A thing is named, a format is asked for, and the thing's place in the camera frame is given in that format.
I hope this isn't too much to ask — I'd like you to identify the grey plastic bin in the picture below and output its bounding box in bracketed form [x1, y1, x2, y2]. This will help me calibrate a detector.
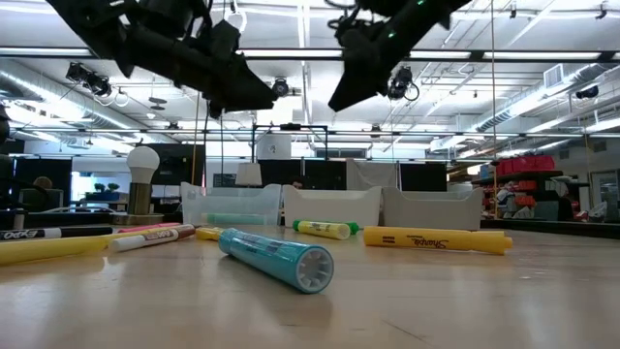
[381, 186, 485, 232]

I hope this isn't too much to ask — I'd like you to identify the pink slim highlighter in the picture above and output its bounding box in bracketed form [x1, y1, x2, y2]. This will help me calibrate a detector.
[115, 221, 181, 235]

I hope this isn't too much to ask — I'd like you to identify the black overhead beam with lights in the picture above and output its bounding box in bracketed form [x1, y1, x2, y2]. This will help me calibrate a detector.
[0, 46, 620, 63]

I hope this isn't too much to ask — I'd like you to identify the black ceiling camera with cable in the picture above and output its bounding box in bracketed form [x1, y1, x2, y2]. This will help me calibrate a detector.
[387, 65, 420, 103]

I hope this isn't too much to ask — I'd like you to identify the blue planter box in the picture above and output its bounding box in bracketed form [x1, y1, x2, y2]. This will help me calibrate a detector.
[84, 182, 122, 203]

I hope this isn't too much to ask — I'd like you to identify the white plastic bin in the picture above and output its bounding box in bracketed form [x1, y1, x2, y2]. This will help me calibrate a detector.
[282, 184, 384, 229]

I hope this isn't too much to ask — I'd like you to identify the yellow thick highlighter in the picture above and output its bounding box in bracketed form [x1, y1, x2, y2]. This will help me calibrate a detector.
[362, 225, 514, 257]
[292, 219, 353, 241]

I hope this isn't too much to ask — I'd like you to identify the clear plastic bin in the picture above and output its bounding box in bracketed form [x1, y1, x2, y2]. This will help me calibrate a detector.
[179, 181, 283, 227]

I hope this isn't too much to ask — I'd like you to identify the silver air duct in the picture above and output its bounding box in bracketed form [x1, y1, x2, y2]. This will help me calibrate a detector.
[0, 60, 141, 130]
[477, 62, 620, 133]

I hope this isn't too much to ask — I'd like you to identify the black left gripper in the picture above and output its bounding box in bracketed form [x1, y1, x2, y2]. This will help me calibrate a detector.
[118, 21, 278, 119]

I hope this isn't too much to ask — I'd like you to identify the black cap whiteboard marker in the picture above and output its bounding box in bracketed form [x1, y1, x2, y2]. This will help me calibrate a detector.
[0, 225, 116, 242]

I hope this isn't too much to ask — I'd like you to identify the white lampshade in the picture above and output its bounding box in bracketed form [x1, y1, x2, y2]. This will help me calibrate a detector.
[234, 162, 264, 187]

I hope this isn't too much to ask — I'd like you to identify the white bulb brass lamp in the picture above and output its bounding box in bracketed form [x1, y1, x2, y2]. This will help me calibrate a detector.
[109, 144, 166, 227]

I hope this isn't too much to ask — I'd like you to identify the white numbered box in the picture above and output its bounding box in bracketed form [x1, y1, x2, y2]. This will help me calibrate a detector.
[256, 133, 293, 161]

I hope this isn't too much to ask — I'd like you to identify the white sheet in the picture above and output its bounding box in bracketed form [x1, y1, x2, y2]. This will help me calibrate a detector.
[345, 159, 399, 191]

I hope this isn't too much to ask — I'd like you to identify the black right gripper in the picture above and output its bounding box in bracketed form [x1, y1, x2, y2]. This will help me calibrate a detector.
[327, 18, 403, 111]

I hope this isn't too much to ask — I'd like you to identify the blue thick highlighter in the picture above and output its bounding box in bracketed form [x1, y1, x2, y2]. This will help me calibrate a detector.
[217, 227, 335, 296]

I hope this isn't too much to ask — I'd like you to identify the black hanging cable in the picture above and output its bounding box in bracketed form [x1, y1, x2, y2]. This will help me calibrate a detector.
[201, 99, 210, 185]

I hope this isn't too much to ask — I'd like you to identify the storage shelf rack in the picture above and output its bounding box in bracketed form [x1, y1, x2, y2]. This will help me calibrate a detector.
[472, 154, 590, 222]

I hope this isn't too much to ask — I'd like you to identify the white vent grille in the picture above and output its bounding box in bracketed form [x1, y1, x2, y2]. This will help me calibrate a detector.
[542, 63, 566, 89]

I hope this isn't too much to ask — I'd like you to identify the teal thick highlighter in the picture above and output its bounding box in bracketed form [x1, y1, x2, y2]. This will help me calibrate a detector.
[201, 212, 268, 226]

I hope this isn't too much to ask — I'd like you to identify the white lamp cable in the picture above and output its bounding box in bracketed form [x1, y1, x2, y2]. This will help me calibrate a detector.
[41, 205, 117, 215]

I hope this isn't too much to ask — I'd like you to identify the black partition panel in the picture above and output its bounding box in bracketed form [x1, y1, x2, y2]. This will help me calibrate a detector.
[399, 162, 448, 192]
[257, 159, 348, 191]
[14, 157, 74, 209]
[144, 143, 206, 186]

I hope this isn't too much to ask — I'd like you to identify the black ceiling camera cluster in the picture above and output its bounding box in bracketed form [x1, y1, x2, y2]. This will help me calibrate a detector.
[65, 61, 113, 98]

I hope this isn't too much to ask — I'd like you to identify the yellow slim highlighter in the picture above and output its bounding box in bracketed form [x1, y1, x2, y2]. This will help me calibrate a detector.
[195, 226, 227, 242]
[104, 226, 166, 242]
[0, 236, 110, 267]

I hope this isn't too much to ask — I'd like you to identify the brown cap whiteboard marker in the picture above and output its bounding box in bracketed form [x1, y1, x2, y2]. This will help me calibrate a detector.
[108, 223, 197, 253]

